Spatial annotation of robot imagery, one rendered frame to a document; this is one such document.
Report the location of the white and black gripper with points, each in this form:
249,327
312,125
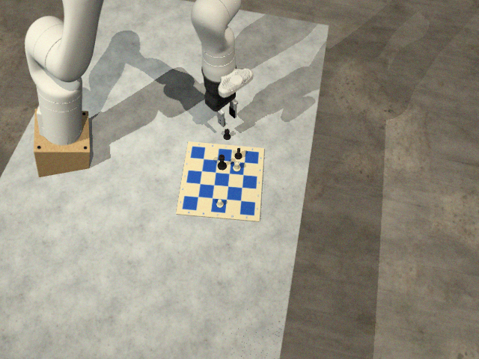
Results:
222,83

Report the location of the white rook chess piece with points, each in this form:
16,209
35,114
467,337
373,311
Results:
236,166

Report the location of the blue and cream chessboard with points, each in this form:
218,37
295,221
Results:
203,183

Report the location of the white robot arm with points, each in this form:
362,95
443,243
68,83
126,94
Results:
65,49

